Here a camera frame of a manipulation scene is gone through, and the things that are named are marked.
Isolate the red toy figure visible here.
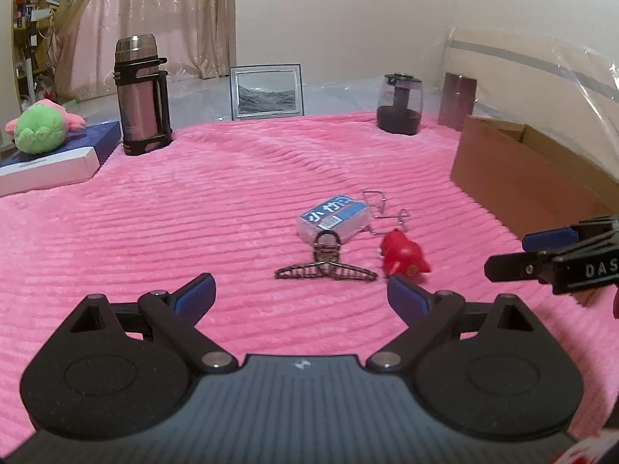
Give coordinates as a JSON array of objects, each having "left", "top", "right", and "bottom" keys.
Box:
[{"left": 380, "top": 229, "right": 431, "bottom": 278}]

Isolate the metal wire puzzle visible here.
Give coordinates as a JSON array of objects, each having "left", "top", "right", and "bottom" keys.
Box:
[{"left": 362, "top": 189, "right": 410, "bottom": 237}]

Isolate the blue labelled plastic box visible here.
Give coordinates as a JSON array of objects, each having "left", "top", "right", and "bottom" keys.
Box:
[{"left": 296, "top": 195, "right": 371, "bottom": 244}]

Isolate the brown cardboard box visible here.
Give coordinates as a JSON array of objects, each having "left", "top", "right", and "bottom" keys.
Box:
[{"left": 451, "top": 116, "right": 618, "bottom": 239}]

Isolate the clear plastic sheet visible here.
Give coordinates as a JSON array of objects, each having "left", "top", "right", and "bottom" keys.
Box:
[{"left": 425, "top": 27, "right": 618, "bottom": 177}]

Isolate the pink ribbed blanket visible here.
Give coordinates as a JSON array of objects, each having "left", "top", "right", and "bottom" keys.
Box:
[{"left": 0, "top": 111, "right": 619, "bottom": 450}]

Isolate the maroon cylindrical flask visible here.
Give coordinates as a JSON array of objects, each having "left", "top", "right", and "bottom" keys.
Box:
[{"left": 438, "top": 72, "right": 477, "bottom": 131}]

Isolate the blue white flat box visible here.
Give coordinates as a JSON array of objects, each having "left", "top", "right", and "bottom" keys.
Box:
[{"left": 0, "top": 121, "right": 122, "bottom": 197}]

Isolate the glass jar dark base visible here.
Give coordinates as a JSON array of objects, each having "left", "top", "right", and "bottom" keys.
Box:
[{"left": 376, "top": 72, "right": 423, "bottom": 136}]

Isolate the green pink plush toy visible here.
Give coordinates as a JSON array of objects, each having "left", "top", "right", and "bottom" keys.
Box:
[{"left": 5, "top": 99, "right": 86, "bottom": 155}]

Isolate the framed landscape picture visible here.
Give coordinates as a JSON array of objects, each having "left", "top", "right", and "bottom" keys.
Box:
[{"left": 229, "top": 64, "right": 304, "bottom": 121}]

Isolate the pink window curtain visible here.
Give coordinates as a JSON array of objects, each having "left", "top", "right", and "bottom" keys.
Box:
[{"left": 50, "top": 0, "right": 235, "bottom": 101}]

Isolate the wooden bookshelf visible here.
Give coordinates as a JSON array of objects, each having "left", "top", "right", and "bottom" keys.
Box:
[{"left": 13, "top": 0, "right": 55, "bottom": 110}]

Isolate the standing electric fan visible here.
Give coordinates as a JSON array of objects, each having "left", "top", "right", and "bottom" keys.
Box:
[{"left": 46, "top": 0, "right": 91, "bottom": 101}]

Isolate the steel thermos black handle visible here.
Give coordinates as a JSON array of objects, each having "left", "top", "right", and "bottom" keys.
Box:
[{"left": 113, "top": 34, "right": 172, "bottom": 156}]

